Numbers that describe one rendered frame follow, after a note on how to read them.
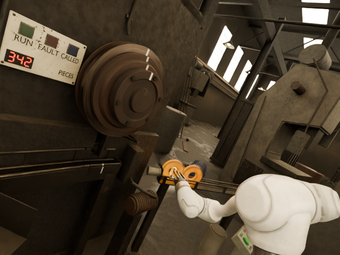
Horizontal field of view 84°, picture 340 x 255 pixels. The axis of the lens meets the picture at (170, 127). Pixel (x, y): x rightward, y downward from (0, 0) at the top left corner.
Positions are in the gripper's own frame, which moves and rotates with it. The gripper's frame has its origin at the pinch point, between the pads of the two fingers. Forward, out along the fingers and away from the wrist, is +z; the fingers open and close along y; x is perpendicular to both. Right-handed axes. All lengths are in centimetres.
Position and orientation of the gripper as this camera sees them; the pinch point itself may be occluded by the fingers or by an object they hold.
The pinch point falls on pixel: (173, 168)
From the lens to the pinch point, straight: 134.2
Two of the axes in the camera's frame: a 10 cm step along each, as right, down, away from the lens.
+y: 8.9, 3.3, 3.2
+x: 4.1, -8.8, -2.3
